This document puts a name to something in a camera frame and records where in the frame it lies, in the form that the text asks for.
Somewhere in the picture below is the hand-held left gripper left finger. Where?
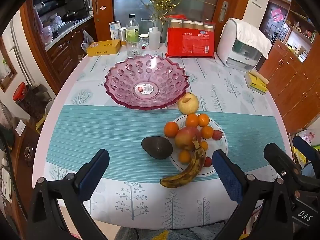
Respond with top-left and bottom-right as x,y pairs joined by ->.
26,149 -> 110,240

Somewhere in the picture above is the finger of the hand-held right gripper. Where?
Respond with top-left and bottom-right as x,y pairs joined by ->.
293,136 -> 320,180
264,143 -> 303,183

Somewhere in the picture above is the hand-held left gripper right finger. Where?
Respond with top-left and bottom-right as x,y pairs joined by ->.
212,149 -> 294,240

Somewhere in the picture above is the clear glass plate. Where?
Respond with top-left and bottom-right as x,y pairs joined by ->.
167,115 -> 228,177

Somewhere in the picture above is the spotted yellow banana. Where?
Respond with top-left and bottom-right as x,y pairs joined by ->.
160,140 -> 207,189

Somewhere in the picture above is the red apple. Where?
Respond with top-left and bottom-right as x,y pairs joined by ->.
174,127 -> 202,151

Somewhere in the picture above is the dark avocado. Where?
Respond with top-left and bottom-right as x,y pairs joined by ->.
141,136 -> 173,160

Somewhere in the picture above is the large orange tangerine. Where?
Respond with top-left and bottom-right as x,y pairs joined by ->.
164,121 -> 179,138

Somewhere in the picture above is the yellow pear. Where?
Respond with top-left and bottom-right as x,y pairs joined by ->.
177,92 -> 200,115

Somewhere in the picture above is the pink glass bowl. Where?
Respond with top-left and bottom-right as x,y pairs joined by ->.
104,54 -> 190,110

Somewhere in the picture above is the wooden side cabinet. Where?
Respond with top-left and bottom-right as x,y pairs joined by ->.
257,40 -> 320,133

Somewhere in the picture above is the yellow sponge pack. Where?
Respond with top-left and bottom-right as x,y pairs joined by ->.
244,70 -> 269,95

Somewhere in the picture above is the red lid jar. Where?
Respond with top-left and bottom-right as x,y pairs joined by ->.
13,82 -> 48,120

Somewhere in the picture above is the white cloth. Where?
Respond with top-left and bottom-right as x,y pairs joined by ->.
235,20 -> 272,59

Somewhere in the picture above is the white countertop appliance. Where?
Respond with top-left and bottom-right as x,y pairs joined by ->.
216,17 -> 272,71

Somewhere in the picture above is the wooden kitchen cabinet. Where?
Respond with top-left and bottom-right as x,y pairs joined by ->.
46,17 -> 97,85

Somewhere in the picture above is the yellow cardboard box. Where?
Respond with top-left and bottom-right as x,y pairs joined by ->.
87,40 -> 121,57

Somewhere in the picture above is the clear glass tumbler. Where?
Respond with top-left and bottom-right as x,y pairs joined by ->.
126,38 -> 143,57

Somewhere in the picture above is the pink door decoration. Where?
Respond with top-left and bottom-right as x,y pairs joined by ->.
271,7 -> 284,22

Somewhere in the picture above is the white plastic bag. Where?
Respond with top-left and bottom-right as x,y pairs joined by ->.
80,30 -> 94,53

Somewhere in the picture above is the red paper cup package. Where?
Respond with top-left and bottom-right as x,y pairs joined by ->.
166,18 -> 216,59

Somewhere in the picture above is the metal can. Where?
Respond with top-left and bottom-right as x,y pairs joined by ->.
118,27 -> 127,47

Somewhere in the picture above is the small glass jar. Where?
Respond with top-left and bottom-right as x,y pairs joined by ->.
139,34 -> 150,48

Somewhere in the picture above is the blue white carton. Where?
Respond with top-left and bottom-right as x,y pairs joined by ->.
109,22 -> 121,41

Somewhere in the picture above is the white squeeze bottle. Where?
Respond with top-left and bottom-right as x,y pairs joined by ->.
140,19 -> 160,50

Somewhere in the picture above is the green label plastic bottle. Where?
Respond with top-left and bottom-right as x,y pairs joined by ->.
126,14 -> 140,43

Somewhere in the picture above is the wooden picture frame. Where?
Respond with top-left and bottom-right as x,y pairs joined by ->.
0,36 -> 18,93

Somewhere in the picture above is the metal door handle plate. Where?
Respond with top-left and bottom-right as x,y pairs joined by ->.
219,1 -> 229,22

